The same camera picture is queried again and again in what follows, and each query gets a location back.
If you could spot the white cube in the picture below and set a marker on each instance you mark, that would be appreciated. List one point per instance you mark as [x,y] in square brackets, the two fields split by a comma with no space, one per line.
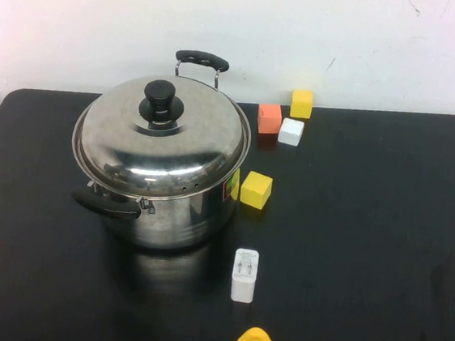
[290,132]

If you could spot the yellow cube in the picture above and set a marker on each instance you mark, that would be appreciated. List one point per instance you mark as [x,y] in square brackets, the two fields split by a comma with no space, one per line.
[301,104]
[254,190]

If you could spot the steel lid with black knob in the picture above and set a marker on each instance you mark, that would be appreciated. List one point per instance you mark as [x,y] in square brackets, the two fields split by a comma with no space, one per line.
[131,156]

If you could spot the white plug charger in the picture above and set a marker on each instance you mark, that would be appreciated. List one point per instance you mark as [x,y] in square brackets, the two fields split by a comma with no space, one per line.
[243,286]

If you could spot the orange cube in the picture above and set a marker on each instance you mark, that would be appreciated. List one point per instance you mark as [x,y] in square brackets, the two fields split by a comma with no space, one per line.
[269,119]

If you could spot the stainless steel stock pot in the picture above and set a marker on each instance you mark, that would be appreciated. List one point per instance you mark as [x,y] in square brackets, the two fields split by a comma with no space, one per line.
[181,226]

